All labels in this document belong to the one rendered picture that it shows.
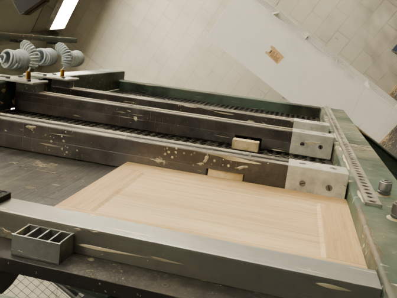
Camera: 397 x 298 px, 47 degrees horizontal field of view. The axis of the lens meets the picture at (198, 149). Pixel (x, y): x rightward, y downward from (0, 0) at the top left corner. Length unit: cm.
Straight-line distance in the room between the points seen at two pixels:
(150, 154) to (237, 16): 387
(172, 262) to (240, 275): 9
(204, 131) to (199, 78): 504
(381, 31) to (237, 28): 202
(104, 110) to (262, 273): 106
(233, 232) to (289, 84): 412
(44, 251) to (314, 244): 40
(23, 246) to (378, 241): 50
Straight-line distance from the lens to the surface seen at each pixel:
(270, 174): 99
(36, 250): 65
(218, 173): 101
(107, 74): 245
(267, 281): 61
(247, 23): 481
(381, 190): 97
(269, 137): 144
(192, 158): 101
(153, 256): 62
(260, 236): 74
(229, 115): 168
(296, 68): 478
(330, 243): 76
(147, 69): 675
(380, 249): 70
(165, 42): 659
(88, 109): 158
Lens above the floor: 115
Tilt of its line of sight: 3 degrees up
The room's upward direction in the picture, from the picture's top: 51 degrees counter-clockwise
